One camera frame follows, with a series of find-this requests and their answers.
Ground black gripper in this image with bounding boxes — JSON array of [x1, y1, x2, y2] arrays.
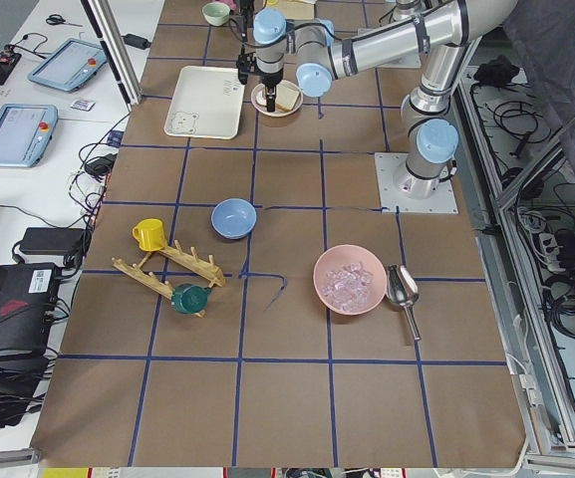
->
[[236, 0, 255, 43], [236, 51, 283, 113]]

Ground white round plate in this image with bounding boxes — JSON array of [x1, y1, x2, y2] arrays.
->
[[251, 80, 303, 118]]

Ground white bread slice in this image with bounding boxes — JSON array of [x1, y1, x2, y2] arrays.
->
[[276, 82, 300, 112]]

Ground silver robot arm, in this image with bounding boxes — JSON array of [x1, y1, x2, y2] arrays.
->
[[233, 1, 516, 136], [230, 1, 440, 69]]

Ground pink cup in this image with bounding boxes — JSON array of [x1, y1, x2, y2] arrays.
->
[[220, 0, 237, 11]]

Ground light green bowl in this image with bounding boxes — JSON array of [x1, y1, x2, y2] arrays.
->
[[202, 1, 231, 27]]

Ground wooden cutting board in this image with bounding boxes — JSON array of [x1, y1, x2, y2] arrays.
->
[[274, 0, 315, 20]]

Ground white bear tray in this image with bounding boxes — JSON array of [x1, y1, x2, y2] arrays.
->
[[163, 66, 245, 140]]

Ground blue bowl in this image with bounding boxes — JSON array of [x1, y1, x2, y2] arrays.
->
[[211, 198, 257, 240]]

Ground blue teach pendant, far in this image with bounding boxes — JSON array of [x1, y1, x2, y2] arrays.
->
[[27, 38, 107, 92]]

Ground blue teach pendant, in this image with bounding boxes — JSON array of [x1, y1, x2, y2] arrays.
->
[[0, 104, 59, 168], [27, 38, 107, 92]]

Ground yellow cup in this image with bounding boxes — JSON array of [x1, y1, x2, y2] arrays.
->
[[132, 218, 167, 252]]

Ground black scissors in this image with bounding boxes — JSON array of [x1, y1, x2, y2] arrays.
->
[[45, 14, 82, 28]]

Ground pink bowl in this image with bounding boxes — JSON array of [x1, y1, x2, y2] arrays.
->
[[313, 244, 387, 315]]

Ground clear ice cubes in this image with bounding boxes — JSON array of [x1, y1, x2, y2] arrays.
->
[[322, 262, 373, 310]]

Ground wooden cup rack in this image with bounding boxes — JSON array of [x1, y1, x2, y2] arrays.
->
[[111, 239, 227, 319]]

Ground dark green cup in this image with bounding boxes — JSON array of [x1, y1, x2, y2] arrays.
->
[[170, 283, 211, 317]]

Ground blue teach pendant, near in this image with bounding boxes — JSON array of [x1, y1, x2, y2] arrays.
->
[[0, 104, 59, 168]]

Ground metal scoop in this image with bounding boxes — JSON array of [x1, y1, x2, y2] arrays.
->
[[386, 264, 422, 342]]

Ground black power brick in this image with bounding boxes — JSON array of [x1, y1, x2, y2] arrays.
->
[[19, 227, 84, 256]]

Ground black electronics box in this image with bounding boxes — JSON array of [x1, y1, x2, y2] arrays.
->
[[0, 262, 61, 358]]

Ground black gripper cable, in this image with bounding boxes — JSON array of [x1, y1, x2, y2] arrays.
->
[[236, 17, 338, 66]]

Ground aluminium frame post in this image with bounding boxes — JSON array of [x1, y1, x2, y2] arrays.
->
[[81, 0, 142, 107]]

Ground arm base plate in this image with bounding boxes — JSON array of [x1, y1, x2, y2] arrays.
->
[[381, 53, 422, 70], [374, 152, 458, 214]]

